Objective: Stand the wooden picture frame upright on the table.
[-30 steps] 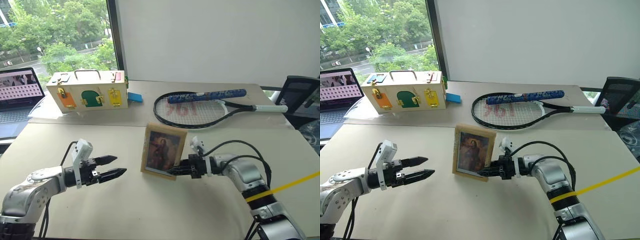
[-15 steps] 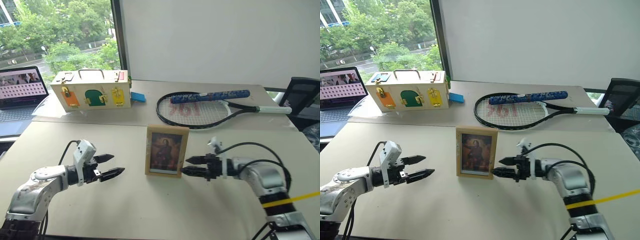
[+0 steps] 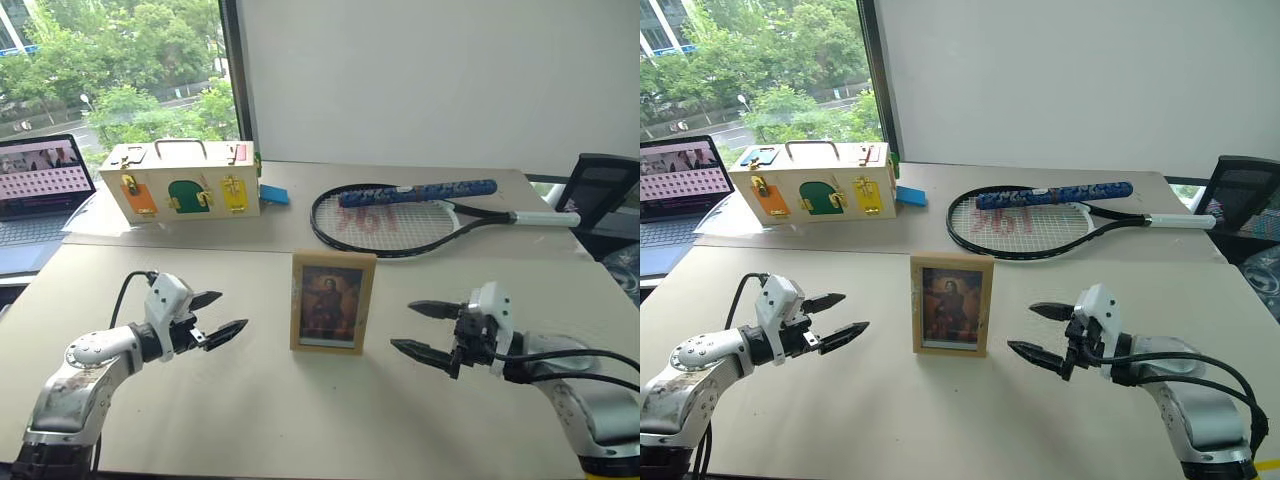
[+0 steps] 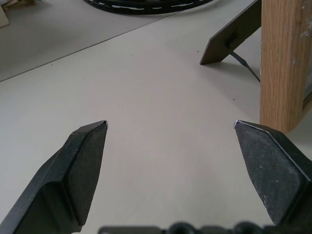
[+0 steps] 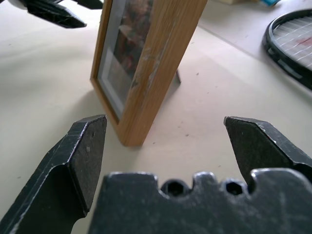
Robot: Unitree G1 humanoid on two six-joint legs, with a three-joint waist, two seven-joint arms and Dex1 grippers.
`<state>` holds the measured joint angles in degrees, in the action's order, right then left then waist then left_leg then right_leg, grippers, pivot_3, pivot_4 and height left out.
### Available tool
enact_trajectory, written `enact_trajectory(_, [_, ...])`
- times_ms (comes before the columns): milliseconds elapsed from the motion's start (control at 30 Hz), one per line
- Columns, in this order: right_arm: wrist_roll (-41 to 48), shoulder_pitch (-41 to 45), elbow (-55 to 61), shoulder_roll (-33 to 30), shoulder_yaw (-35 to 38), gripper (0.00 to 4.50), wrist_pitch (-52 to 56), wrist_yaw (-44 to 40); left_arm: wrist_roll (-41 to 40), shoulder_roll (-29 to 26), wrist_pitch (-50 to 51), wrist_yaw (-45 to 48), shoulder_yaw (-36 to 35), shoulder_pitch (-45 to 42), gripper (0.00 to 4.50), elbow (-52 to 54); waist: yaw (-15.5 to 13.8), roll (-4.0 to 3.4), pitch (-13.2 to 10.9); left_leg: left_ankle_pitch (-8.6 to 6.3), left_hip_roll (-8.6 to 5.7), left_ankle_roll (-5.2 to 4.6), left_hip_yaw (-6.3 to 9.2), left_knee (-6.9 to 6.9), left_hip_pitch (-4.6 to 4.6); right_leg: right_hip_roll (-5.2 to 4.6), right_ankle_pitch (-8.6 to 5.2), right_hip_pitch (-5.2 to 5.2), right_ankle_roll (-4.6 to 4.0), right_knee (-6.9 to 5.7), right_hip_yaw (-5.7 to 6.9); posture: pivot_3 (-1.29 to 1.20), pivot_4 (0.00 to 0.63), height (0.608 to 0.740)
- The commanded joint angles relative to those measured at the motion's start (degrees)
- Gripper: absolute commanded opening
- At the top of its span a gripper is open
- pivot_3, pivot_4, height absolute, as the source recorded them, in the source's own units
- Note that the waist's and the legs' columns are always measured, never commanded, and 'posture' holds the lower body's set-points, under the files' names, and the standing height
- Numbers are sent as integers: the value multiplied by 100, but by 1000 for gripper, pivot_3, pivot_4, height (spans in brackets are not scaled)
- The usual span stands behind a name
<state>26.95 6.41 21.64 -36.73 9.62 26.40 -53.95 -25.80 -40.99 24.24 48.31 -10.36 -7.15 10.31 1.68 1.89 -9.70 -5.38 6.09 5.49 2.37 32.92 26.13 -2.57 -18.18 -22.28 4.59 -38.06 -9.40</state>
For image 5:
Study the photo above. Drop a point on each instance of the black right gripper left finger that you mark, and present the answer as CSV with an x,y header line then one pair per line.
x,y
61,170

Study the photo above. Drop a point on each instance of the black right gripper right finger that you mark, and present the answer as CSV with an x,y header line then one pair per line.
x,y
265,146

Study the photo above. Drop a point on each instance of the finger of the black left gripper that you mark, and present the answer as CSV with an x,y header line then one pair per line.
x,y
58,15
83,3

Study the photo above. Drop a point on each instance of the wooden picture frame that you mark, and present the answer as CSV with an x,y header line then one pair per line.
x,y
156,73

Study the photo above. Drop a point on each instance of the teal object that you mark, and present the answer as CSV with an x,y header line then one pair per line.
x,y
268,2

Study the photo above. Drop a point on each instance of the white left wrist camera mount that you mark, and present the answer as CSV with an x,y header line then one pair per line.
x,y
16,3

